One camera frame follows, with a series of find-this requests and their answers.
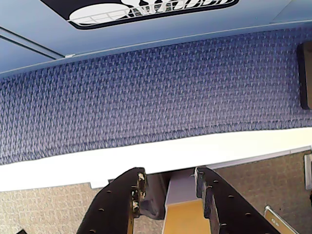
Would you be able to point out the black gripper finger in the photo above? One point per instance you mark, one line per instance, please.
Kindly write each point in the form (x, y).
(226, 204)
(114, 202)

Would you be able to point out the dark grey rounded block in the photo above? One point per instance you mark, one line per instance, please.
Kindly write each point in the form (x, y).
(153, 197)

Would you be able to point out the small white panel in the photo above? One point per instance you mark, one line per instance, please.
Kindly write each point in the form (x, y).
(308, 171)

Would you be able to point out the dark brown box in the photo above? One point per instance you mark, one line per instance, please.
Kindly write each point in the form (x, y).
(305, 75)

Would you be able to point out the black and white sticker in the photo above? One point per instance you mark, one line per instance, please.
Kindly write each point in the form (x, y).
(146, 11)

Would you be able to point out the yellow and white post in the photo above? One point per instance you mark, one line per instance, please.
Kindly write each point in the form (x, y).
(181, 209)

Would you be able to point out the metal bracket with tan plate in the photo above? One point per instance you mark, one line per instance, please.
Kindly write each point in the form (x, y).
(278, 221)

